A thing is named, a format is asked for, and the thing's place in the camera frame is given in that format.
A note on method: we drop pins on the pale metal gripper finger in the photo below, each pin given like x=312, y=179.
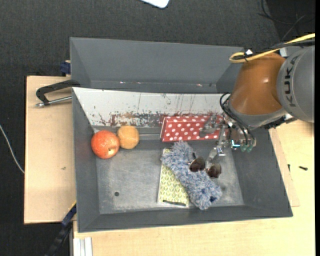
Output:
x=209, y=131
x=218, y=152

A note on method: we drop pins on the brown sunglasses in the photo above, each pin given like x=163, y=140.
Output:
x=197, y=165

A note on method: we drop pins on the red white-dotted box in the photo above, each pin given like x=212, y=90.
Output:
x=181, y=130

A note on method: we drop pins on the blue fluffy cloth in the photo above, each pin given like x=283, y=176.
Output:
x=190, y=177

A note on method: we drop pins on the green patterned booklet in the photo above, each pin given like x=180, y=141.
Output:
x=170, y=187

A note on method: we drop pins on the small black screw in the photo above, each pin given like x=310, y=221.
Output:
x=303, y=168

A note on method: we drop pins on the orange fruit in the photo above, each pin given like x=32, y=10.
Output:
x=128, y=137

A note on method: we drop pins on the grey metal bin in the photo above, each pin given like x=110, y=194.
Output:
x=135, y=180

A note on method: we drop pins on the red apple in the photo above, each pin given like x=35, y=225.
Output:
x=104, y=144

